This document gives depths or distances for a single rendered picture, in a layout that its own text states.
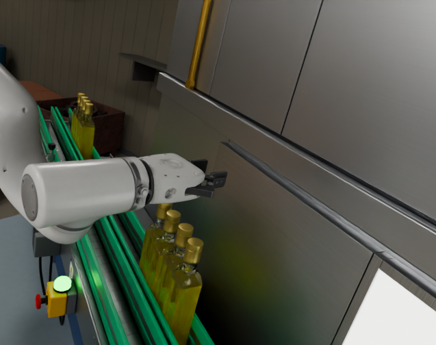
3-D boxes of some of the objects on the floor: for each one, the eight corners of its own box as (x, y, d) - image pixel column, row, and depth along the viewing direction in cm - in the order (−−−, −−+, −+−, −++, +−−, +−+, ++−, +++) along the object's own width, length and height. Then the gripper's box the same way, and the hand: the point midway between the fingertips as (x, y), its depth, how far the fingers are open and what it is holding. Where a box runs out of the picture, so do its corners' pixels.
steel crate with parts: (131, 162, 453) (138, 114, 431) (54, 176, 370) (59, 118, 348) (87, 138, 495) (92, 93, 473) (10, 146, 413) (11, 92, 391)
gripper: (104, 181, 63) (183, 172, 76) (159, 231, 53) (241, 210, 66) (109, 141, 61) (191, 138, 73) (169, 185, 50) (252, 172, 63)
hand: (208, 173), depth 68 cm, fingers open, 5 cm apart
